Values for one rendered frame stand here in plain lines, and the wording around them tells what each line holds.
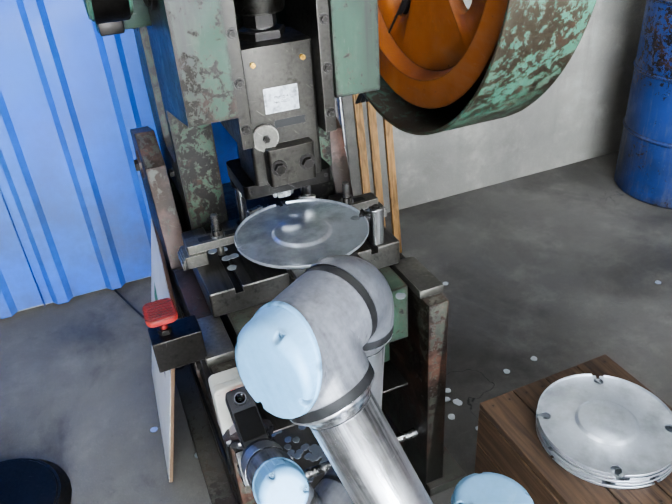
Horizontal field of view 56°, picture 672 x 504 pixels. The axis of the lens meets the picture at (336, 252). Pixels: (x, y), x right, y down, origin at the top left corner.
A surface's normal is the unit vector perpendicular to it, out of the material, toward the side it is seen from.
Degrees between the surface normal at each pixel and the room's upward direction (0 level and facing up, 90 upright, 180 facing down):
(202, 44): 90
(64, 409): 0
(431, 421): 90
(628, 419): 0
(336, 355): 67
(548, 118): 90
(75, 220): 90
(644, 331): 0
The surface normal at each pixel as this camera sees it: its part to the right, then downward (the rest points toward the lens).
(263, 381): -0.59, 0.36
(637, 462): -0.07, -0.85
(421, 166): 0.39, 0.47
